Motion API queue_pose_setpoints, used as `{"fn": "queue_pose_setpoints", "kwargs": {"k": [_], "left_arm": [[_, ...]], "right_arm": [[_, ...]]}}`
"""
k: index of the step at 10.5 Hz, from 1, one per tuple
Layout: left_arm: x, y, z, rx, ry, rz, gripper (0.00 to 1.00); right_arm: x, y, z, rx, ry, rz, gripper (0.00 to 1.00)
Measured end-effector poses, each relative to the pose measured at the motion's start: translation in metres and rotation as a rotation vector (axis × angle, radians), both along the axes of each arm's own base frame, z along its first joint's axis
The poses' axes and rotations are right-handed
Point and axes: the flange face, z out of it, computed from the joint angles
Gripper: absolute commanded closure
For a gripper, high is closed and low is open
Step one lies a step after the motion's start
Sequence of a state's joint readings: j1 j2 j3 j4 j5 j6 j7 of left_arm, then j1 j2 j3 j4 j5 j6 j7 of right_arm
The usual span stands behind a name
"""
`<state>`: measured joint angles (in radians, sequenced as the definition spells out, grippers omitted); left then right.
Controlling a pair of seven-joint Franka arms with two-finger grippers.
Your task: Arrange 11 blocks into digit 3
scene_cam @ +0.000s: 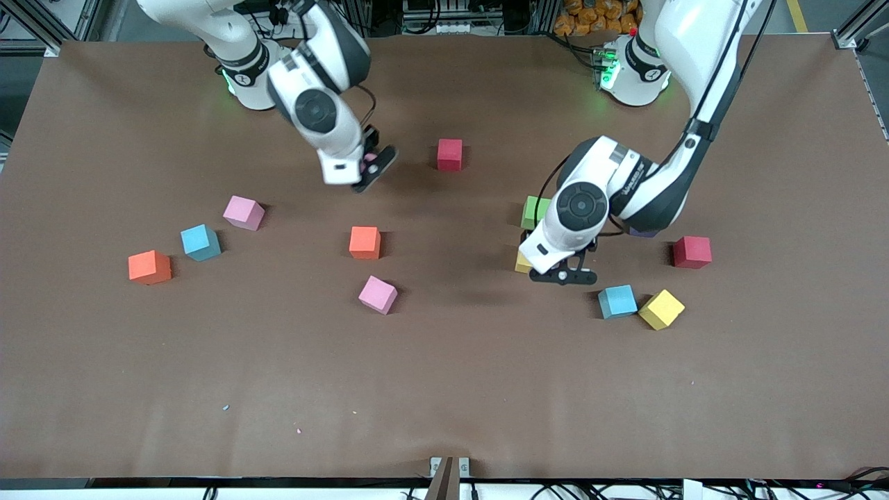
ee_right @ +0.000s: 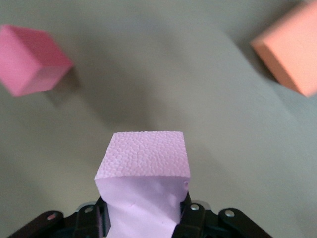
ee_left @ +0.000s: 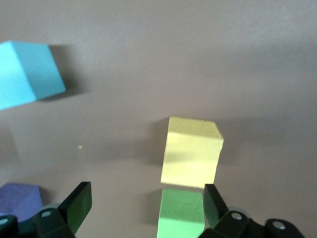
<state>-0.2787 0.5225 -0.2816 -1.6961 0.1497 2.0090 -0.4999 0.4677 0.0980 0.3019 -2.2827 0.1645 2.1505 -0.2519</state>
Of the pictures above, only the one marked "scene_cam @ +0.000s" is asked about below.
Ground green foam cube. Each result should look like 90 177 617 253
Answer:
521 196 554 232

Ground orange foam cube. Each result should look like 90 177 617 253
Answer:
349 226 382 260
128 250 172 286

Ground red foam cube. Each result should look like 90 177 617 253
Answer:
672 236 713 269
437 138 464 172

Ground blue foam cube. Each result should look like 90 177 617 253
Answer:
598 285 638 320
181 224 222 263

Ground black equipment rack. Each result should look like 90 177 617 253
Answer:
399 0 551 37

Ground bag of orange snacks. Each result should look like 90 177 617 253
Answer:
554 0 641 37

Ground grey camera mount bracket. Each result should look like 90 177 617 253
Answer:
429 456 471 500

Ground aluminium frame profile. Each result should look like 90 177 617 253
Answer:
833 0 889 53
0 0 105 58

